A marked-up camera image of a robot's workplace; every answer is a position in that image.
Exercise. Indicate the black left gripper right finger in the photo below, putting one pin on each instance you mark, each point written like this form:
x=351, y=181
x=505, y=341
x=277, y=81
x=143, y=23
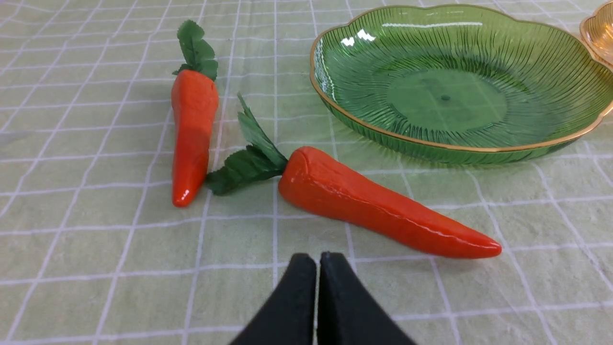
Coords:
x=347, y=312

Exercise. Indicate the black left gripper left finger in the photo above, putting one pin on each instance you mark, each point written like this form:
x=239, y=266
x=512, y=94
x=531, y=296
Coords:
x=287, y=317

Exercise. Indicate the large orange toy carrot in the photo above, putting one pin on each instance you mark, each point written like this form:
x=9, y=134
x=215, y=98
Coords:
x=312, y=180

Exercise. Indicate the small orange toy carrot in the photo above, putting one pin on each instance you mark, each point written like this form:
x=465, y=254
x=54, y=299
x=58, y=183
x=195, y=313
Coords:
x=194, y=100

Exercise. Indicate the green checkered tablecloth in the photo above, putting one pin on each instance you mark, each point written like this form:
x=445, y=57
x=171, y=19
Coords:
x=94, y=253

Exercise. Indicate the green glass plate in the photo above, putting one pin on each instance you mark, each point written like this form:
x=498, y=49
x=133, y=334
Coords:
x=460, y=84

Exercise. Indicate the amber glass plate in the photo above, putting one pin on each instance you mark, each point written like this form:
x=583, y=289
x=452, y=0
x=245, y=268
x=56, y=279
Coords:
x=597, y=33

